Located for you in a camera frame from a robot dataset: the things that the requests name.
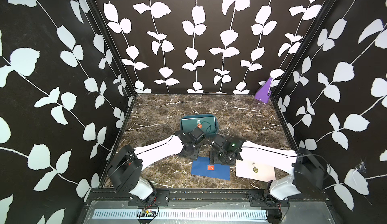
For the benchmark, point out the teal plastic storage box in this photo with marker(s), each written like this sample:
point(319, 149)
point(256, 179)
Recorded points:
point(204, 115)

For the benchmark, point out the dark green envelope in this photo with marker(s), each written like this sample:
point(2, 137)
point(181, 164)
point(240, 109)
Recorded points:
point(206, 124)

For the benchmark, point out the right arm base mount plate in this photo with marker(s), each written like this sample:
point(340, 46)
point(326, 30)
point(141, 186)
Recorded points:
point(257, 198)

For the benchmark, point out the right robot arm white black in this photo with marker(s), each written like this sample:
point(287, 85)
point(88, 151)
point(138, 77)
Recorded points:
point(286, 172)

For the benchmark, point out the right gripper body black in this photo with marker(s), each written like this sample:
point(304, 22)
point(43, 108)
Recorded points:
point(218, 159)

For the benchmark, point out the white perforated rail strip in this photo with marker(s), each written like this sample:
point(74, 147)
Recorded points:
point(185, 214)

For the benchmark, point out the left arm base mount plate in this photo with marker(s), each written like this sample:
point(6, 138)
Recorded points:
point(157, 198)

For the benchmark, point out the dark blue envelope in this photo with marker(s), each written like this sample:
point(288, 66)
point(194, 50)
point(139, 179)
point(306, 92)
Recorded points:
point(203, 167)

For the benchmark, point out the pale pink envelope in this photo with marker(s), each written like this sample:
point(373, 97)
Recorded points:
point(254, 171)

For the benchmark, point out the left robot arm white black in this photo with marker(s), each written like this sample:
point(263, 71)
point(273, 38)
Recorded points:
point(124, 171)

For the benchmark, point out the small electronics board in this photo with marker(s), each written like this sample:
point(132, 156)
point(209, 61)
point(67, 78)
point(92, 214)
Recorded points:
point(146, 214)

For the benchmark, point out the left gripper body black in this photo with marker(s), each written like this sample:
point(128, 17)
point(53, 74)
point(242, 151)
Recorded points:
point(193, 153)

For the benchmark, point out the purple plastic stand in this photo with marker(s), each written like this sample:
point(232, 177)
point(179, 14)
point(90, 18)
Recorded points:
point(264, 92)

